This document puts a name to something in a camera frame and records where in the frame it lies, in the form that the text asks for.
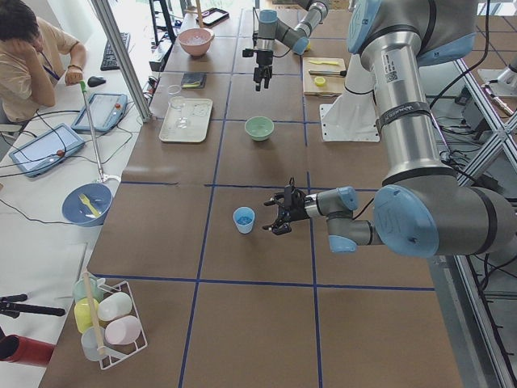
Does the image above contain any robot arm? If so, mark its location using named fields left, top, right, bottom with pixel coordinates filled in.
left=268, top=1, right=516, bottom=258
left=242, top=1, right=330, bottom=91

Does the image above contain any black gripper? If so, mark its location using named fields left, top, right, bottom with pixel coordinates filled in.
left=262, top=186, right=308, bottom=235
left=254, top=49, right=273, bottom=91

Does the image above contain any blue teach pendant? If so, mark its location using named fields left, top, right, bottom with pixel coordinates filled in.
left=9, top=123, right=85, bottom=177
left=71, top=93, right=128, bottom=133

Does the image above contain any cream bear tray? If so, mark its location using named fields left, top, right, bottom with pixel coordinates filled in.
left=158, top=97, right=213, bottom=143

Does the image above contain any seated person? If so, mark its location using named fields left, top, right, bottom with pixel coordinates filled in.
left=1, top=1, right=86, bottom=124

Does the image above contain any light blue plastic cup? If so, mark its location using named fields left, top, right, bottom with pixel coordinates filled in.
left=233, top=207, right=255, bottom=234

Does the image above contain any yellow cup on rack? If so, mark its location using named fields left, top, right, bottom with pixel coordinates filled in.
left=74, top=297, right=93, bottom=334

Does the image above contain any grey folded cloth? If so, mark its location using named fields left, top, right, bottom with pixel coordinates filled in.
left=180, top=72, right=207, bottom=89

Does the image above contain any white cup on rack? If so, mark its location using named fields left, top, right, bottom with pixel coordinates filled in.
left=98, top=292, right=132, bottom=322

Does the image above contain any lemon half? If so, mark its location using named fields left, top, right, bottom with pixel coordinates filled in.
left=314, top=76, right=326, bottom=86

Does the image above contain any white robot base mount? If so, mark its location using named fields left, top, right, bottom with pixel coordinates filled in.
left=320, top=54, right=380, bottom=142

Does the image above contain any blue bowl with fork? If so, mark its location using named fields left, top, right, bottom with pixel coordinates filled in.
left=61, top=183, right=112, bottom=227

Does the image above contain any yellow plastic knife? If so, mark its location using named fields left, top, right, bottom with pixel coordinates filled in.
left=308, top=60, right=340, bottom=66

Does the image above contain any wooden cutting board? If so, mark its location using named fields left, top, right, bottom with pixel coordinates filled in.
left=302, top=57, right=347, bottom=96

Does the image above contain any pink cup on rack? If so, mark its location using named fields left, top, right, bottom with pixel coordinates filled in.
left=105, top=315, right=141, bottom=345

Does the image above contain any pink bowl with ice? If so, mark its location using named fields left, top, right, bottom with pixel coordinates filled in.
left=178, top=27, right=215, bottom=57

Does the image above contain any white wire cup rack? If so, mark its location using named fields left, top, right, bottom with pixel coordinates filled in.
left=81, top=272, right=148, bottom=370

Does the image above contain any green cup on rack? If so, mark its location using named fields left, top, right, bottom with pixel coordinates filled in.
left=74, top=274, right=104, bottom=304

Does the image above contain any green bowl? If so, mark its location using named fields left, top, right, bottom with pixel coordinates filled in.
left=245, top=116, right=275, bottom=141

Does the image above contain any clear wine glass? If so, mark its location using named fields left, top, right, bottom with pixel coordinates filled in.
left=167, top=85, right=189, bottom=129

